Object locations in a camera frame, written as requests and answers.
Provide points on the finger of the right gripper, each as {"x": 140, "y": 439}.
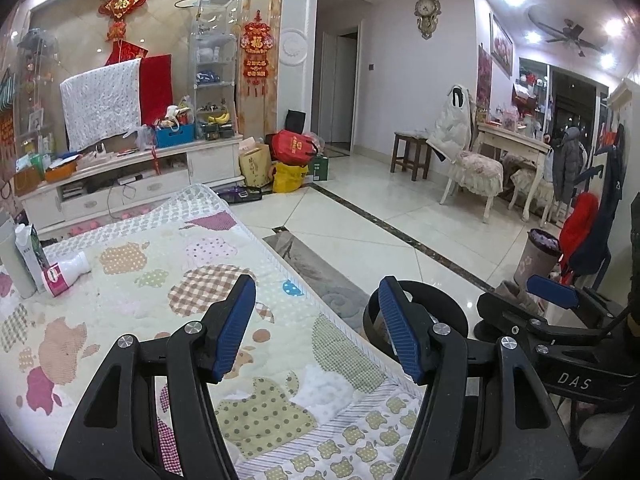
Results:
{"x": 545, "y": 288}

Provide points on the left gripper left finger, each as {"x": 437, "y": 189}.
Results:
{"x": 113, "y": 433}

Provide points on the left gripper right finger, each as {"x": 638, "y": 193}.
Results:
{"x": 485, "y": 413}

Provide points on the white dressing table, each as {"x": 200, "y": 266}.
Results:
{"x": 532, "y": 151}

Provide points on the white pink label bottle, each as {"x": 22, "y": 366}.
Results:
{"x": 60, "y": 276}

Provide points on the patchwork quilt cover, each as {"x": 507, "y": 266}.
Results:
{"x": 305, "y": 397}

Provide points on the white chair with jacket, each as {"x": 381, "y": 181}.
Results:
{"x": 450, "y": 139}

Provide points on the brown wooden stool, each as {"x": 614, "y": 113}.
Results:
{"x": 411, "y": 153}

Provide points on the grey thermos cylinder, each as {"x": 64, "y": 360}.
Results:
{"x": 12, "y": 259}

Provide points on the white green milk carton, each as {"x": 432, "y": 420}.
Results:
{"x": 28, "y": 244}

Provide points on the white tv cabinet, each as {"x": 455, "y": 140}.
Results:
{"x": 129, "y": 185}

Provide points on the ceiling fan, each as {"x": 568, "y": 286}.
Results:
{"x": 570, "y": 34}

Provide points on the yellow bag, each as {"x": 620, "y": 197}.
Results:
{"x": 286, "y": 178}

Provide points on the blue storage basket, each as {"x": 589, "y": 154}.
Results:
{"x": 168, "y": 138}

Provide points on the red bag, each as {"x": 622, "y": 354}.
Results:
{"x": 293, "y": 149}

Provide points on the white quilted cloth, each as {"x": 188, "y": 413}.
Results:
{"x": 101, "y": 103}

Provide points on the red cloth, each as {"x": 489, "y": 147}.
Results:
{"x": 155, "y": 88}

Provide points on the red hanging knot decoration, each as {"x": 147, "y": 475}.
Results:
{"x": 256, "y": 42}

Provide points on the clear shelf rack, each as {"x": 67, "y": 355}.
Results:
{"x": 213, "y": 67}

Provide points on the wall clock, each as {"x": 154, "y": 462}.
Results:
{"x": 427, "y": 15}

